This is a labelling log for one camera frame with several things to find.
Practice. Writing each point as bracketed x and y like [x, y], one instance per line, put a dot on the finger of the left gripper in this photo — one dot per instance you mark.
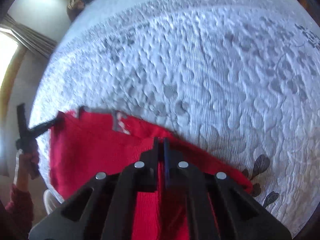
[42, 128]

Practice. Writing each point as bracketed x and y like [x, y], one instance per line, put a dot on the grey quilted floral bedspread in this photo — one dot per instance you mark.
[238, 78]

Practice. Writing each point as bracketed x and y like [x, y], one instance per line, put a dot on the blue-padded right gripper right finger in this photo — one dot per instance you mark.
[216, 206]

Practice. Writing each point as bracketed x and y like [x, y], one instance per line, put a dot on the red knitted sweater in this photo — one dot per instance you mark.
[83, 145]

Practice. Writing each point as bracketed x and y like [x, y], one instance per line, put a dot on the left forearm red sleeve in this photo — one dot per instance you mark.
[20, 207]

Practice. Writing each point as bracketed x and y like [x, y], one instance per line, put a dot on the grey window curtain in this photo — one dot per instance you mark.
[31, 39]

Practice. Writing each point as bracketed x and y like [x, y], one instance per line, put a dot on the person's left hand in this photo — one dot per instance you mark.
[31, 158]

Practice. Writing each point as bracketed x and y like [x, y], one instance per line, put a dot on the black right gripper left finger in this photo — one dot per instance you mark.
[103, 208]

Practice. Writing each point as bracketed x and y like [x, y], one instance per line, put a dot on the white round stool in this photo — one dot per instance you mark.
[50, 202]

